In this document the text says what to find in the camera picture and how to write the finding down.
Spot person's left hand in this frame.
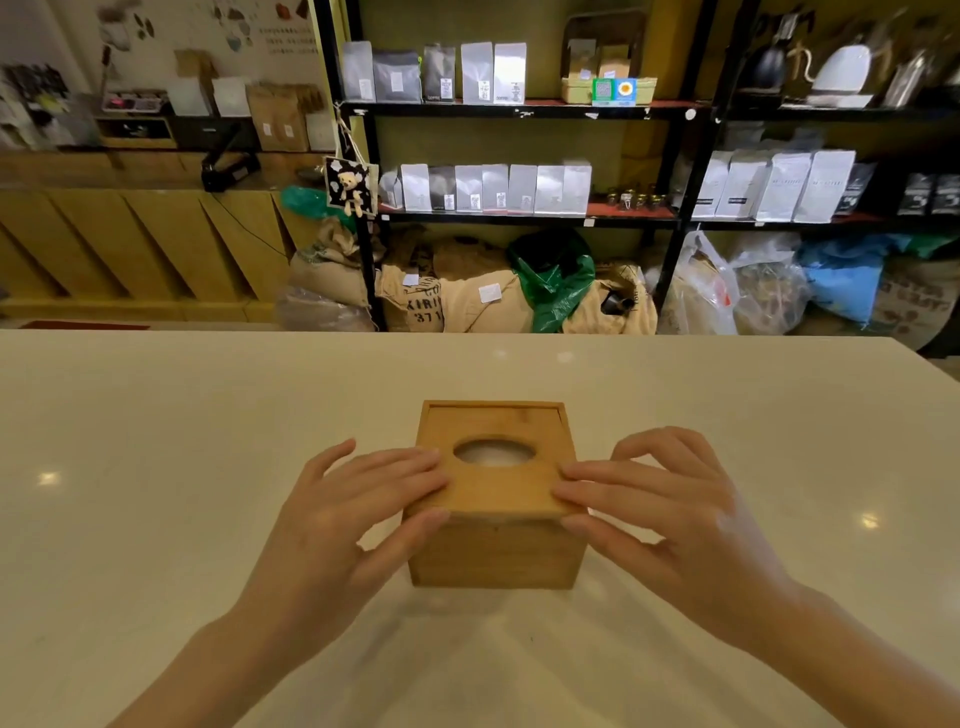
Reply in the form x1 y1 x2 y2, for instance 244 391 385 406
228 438 453 661

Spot person's right hand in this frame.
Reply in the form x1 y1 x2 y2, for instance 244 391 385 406
551 426 800 650

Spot wooden tissue box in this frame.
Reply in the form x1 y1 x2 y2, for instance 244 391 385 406
402 399 588 590

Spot person's left forearm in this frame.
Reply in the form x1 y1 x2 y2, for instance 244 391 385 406
108 611 301 728

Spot person's right forearm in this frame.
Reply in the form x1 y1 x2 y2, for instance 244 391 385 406
738 583 960 728

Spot white tissue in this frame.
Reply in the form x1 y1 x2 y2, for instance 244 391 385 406
454 440 537 467

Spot white plastic bag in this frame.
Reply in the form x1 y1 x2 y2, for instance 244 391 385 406
658 231 741 336

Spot printed burlap coffee sack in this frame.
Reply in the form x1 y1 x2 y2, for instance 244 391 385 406
377 238 535 333

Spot dark green plastic bag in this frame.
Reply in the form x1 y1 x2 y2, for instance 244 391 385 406
508 231 598 335

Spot clear plastic bag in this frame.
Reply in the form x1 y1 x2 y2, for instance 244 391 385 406
729 234 813 336

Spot row of small glass jars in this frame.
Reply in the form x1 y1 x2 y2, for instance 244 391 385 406
604 187 670 211

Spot blue plastic bag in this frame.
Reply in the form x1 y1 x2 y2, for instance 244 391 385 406
796 234 912 325

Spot light green plastic bag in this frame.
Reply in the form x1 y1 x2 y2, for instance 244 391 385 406
280 186 357 232

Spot tall white paper bag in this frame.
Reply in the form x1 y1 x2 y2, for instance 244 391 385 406
793 150 857 225
756 152 813 223
716 150 772 220
691 150 734 220

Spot teddy bear hanging card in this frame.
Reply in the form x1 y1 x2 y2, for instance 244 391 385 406
323 155 375 219

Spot red floor mat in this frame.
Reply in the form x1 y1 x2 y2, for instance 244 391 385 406
18 321 151 332

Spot row of white coffee pouches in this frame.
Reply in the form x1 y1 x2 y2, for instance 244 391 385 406
378 159 594 218

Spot wooden counter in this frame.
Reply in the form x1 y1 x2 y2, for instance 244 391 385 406
0 148 331 325

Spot large burlap sack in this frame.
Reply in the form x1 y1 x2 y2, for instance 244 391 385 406
868 258 960 352

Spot black heat sealer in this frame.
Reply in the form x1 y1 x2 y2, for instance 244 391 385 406
200 122 263 194

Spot brown paper bags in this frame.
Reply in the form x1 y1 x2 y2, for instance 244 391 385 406
246 82 337 155

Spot black metal shelf rack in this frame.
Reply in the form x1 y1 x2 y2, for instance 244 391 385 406
663 0 960 316
313 0 702 333

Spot wooden tray with cards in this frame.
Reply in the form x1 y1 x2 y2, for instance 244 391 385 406
560 11 659 106

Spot small wooden box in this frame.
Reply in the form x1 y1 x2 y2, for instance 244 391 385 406
93 112 179 150

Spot wide grey coffee bag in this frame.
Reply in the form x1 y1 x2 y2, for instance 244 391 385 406
372 51 423 105

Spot silver coffee bag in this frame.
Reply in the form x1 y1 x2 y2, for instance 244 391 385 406
341 41 376 103

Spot dark grey coffee bag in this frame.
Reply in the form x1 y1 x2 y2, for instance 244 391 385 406
422 45 457 103

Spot black gooseneck kettle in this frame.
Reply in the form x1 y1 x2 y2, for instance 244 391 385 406
738 13 813 96

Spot white coffee bag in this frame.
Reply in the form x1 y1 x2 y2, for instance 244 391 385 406
493 42 528 105
460 42 495 105

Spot tray of coloured items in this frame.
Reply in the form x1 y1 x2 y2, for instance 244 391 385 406
101 90 171 114

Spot white gooseneck kettle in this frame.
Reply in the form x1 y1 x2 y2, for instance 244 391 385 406
806 43 876 108

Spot steel pitcher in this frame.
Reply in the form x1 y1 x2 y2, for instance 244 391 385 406
883 48 933 108

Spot wall poster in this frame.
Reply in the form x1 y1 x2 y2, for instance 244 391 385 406
75 0 325 85

